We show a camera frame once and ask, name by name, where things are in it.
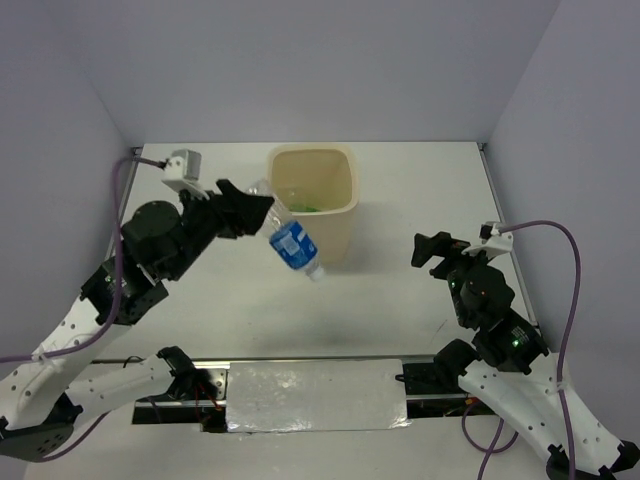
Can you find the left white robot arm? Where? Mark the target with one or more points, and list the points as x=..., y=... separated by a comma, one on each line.
x=44, y=399

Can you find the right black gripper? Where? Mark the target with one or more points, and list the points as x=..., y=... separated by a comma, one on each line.
x=440, y=243

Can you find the silver foil tape sheet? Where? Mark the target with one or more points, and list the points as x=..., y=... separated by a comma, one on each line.
x=315, y=396

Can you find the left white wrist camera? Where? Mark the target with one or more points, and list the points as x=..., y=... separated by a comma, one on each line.
x=182, y=171

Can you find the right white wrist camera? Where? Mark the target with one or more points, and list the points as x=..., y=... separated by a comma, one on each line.
x=492, y=243

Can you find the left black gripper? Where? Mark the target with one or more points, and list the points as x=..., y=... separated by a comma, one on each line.
x=243, y=212

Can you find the clear bottle blue label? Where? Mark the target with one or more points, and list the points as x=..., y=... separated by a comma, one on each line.
x=286, y=236

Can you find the green plastic bottle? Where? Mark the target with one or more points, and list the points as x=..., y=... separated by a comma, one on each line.
x=303, y=207

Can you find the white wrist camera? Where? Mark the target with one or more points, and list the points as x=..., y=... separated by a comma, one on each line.
x=492, y=243
x=182, y=171

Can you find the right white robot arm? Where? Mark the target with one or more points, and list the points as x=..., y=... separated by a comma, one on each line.
x=509, y=367

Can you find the right aluminium table rail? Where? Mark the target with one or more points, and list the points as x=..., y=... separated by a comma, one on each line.
x=516, y=265

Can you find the cream plastic waste bin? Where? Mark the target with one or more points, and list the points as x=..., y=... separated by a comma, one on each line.
x=324, y=175

